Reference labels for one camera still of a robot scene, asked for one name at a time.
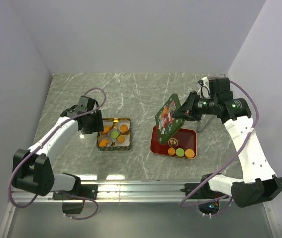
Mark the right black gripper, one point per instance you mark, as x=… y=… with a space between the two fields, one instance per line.
x=189 y=112

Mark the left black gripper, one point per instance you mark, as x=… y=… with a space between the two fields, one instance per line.
x=98 y=126

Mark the orange fish cookie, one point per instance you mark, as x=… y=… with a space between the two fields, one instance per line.
x=106 y=129
x=103 y=143

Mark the green round cookie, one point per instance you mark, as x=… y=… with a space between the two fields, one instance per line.
x=180 y=152
x=115 y=134

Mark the orange round chip cookie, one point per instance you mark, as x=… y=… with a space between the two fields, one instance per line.
x=124 y=128

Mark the orange swirl cookie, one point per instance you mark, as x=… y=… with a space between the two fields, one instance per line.
x=121 y=139

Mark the gold tin lid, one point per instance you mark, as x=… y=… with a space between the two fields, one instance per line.
x=167 y=126

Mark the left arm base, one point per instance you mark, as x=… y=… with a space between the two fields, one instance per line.
x=73 y=202

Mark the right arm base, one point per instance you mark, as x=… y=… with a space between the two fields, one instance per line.
x=208 y=201

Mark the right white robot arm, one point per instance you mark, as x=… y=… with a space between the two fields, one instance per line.
x=247 y=178

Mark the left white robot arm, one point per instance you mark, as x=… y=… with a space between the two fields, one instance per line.
x=32 y=168

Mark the white paper cup centre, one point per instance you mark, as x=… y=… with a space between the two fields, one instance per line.
x=109 y=135

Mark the white paper cup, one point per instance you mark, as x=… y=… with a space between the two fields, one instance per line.
x=126 y=122
x=109 y=135
x=125 y=144

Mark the square cookie tin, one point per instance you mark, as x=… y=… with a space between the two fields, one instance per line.
x=112 y=122

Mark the white paper cup top right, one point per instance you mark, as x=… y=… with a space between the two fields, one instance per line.
x=126 y=122

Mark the white paper cup bottom right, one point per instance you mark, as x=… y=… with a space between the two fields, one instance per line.
x=125 y=144

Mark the red lacquer tray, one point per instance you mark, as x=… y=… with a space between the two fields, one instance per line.
x=184 y=138

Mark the aluminium rail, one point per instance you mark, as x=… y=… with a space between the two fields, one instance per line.
x=126 y=191

